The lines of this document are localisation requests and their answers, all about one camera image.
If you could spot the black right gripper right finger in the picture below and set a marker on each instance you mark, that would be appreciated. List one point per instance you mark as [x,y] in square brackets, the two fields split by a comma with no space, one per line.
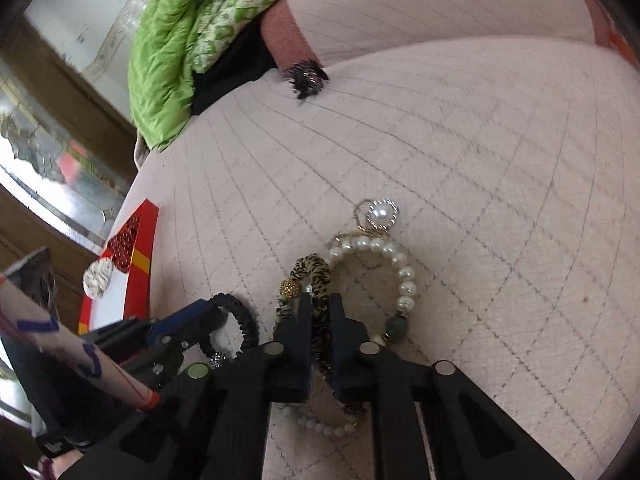
[429,421]

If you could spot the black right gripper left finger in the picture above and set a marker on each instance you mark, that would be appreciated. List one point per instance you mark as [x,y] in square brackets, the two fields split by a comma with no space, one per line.
[213,427]

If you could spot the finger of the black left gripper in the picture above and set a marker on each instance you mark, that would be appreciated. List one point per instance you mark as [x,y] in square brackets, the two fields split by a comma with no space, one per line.
[190,324]
[127,336]

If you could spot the pearl brooch with gold chain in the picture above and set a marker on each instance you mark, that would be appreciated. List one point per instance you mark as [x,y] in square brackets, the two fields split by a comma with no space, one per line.
[376,216]

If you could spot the red cardboard tray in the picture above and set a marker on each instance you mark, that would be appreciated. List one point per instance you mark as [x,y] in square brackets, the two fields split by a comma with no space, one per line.
[117,284]

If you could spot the white patterned scrunchie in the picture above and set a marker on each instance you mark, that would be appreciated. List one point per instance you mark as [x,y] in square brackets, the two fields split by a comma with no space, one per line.
[97,277]

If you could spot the red dotted scrunchie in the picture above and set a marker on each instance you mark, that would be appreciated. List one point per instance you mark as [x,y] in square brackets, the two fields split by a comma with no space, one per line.
[121,245]

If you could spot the wooden door with stained glass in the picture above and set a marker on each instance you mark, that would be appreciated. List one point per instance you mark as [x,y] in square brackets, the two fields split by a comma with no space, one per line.
[66,162]

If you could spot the pink quilted mattress cover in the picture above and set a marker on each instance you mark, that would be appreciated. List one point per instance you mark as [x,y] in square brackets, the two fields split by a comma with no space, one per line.
[515,166]

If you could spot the green quilt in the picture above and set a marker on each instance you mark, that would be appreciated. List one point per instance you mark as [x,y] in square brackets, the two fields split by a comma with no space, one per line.
[160,79]

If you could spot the black hair claw clip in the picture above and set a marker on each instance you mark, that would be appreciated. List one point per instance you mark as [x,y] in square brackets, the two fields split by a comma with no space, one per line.
[308,78]

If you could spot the green patterned white blanket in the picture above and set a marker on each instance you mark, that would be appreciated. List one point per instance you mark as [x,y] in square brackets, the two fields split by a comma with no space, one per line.
[219,24]

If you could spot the pink quilted pillow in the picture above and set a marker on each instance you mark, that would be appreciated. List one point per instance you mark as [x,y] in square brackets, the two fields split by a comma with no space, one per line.
[332,31]

